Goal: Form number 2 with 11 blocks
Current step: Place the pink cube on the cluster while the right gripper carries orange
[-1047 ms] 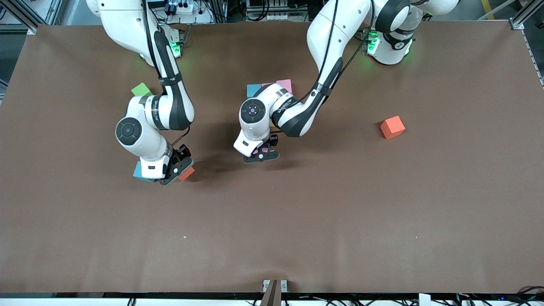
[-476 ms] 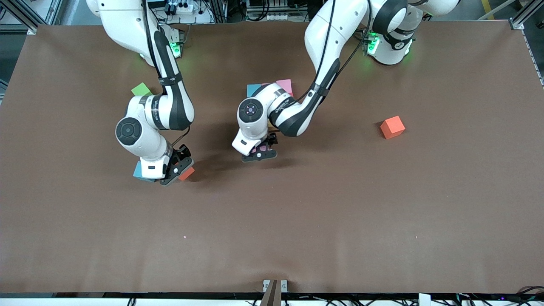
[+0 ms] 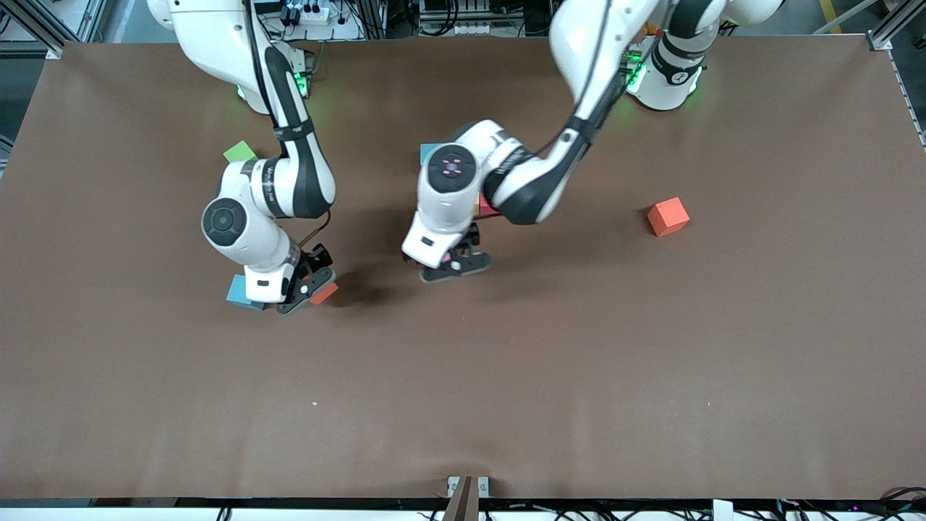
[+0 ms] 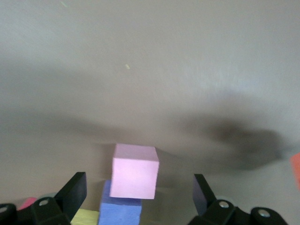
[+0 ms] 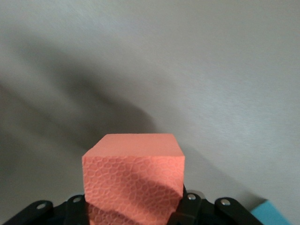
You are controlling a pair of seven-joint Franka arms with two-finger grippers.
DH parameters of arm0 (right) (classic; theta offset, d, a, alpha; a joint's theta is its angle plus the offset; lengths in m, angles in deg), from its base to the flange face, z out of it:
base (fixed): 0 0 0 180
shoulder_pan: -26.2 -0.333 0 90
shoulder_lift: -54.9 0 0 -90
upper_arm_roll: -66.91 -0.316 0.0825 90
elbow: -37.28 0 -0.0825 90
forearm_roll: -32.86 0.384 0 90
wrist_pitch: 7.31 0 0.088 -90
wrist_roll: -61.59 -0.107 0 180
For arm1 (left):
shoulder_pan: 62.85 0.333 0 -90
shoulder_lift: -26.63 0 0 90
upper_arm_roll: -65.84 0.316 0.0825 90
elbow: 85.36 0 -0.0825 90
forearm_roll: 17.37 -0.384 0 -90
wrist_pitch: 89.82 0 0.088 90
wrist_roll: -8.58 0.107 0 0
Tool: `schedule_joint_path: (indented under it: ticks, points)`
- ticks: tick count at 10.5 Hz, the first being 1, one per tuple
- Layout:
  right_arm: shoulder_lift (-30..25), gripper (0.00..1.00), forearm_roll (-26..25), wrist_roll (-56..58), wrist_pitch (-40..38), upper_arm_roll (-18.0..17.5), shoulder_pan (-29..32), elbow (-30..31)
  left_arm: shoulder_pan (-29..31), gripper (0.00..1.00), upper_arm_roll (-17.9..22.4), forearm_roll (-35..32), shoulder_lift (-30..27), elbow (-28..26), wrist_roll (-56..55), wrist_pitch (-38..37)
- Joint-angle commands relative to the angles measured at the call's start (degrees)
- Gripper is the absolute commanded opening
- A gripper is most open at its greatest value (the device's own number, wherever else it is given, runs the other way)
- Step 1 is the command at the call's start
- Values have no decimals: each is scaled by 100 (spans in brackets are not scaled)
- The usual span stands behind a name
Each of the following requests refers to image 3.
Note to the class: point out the aluminium frame profile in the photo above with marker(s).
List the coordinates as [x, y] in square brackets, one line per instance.
[893, 25]
[32, 25]

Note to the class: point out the red foam cube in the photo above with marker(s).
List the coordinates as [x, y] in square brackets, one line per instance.
[486, 206]

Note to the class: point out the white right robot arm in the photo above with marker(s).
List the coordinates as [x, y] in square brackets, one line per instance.
[246, 231]

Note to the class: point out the bag of orange snacks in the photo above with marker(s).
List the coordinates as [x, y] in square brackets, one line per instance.
[651, 30]

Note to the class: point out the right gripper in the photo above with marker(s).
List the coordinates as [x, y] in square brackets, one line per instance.
[317, 257]

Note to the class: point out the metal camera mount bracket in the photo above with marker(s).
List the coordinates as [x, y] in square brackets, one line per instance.
[468, 496]

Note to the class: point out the blue foam cube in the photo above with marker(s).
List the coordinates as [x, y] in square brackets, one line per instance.
[235, 291]
[427, 150]

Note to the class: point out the black equipment rack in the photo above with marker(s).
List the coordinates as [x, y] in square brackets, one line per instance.
[470, 14]

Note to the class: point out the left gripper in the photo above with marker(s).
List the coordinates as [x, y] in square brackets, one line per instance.
[472, 237]

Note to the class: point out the orange foam cube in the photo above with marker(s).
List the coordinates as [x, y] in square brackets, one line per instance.
[668, 216]
[327, 293]

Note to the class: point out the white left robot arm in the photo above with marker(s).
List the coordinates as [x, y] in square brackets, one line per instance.
[448, 195]

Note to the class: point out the white power strip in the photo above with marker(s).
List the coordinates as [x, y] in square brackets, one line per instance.
[309, 13]

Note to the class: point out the green foam cube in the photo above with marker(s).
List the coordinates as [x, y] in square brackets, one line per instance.
[239, 152]

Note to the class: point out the brown paper table cover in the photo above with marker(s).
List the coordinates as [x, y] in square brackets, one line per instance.
[463, 376]

